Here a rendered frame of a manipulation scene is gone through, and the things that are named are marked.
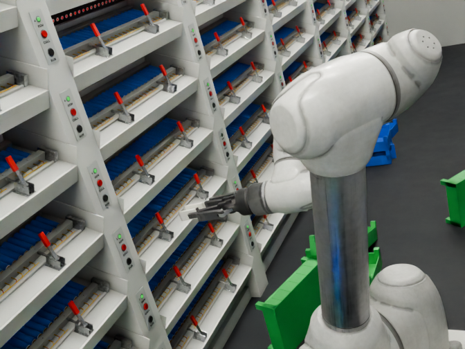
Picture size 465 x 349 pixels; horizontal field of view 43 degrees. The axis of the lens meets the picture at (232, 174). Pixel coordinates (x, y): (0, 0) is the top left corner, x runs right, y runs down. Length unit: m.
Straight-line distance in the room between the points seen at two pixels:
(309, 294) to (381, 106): 1.20
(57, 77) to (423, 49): 0.83
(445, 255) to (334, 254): 1.33
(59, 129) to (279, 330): 0.99
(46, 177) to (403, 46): 0.84
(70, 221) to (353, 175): 0.77
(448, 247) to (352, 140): 1.54
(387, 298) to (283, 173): 0.41
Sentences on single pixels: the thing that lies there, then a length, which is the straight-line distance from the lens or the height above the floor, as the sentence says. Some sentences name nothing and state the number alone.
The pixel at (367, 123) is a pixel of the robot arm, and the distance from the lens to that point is 0.98.
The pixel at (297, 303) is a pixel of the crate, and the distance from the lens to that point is 2.03.
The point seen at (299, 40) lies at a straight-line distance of 3.15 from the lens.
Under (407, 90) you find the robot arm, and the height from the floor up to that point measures 1.00.
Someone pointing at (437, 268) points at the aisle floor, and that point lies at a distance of 2.35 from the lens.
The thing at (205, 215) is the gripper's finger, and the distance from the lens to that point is 1.62.
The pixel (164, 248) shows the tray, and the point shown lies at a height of 0.53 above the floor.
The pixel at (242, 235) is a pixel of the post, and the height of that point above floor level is 0.28.
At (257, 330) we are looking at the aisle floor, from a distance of 2.20.
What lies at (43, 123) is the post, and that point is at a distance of 1.47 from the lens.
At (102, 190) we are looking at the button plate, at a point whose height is 0.81.
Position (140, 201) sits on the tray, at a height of 0.71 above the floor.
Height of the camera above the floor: 1.30
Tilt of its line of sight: 21 degrees down
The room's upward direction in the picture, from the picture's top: 16 degrees counter-clockwise
